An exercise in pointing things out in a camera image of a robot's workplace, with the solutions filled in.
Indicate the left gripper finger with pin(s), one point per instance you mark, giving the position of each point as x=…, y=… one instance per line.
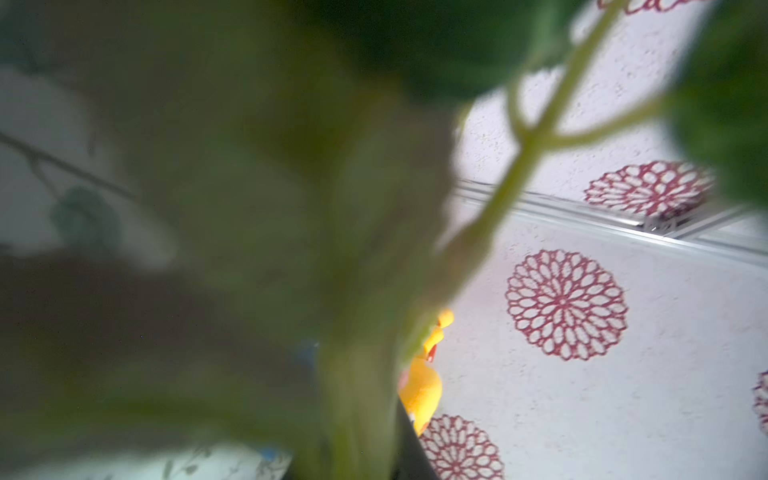
x=411, y=462

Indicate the pink rose bouquet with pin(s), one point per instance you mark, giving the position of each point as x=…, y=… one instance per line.
x=332, y=173

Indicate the yellow plush toy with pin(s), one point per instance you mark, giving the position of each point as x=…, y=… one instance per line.
x=420, y=386

